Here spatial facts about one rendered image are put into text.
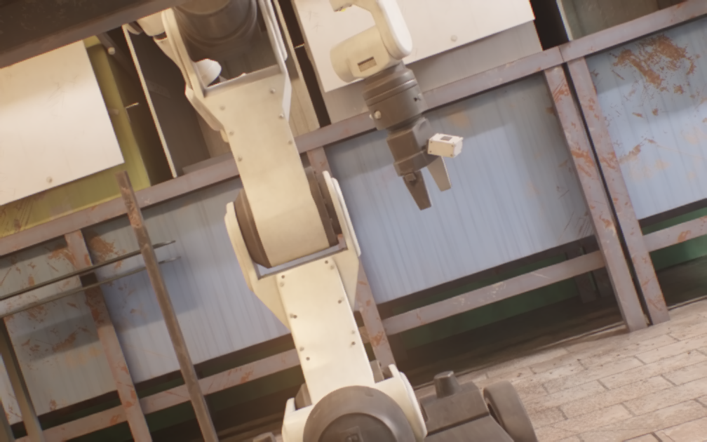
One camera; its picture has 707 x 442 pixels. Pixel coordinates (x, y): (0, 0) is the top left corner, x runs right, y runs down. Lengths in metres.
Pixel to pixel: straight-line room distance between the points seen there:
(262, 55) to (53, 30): 2.53
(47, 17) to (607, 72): 2.15
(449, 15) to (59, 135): 1.16
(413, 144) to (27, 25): 0.74
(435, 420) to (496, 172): 1.22
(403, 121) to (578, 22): 1.98
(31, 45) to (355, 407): 0.59
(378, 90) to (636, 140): 1.47
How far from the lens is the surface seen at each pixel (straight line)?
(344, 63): 1.42
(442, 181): 1.49
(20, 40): 0.81
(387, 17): 1.39
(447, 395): 1.65
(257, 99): 1.49
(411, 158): 1.38
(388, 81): 1.39
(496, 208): 2.68
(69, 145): 2.67
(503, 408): 1.63
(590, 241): 3.37
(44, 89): 2.71
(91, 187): 2.78
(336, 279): 1.45
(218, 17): 1.33
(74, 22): 0.79
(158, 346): 2.82
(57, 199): 2.81
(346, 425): 1.12
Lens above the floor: 0.58
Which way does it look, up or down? 1 degrees down
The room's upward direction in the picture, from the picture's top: 19 degrees counter-clockwise
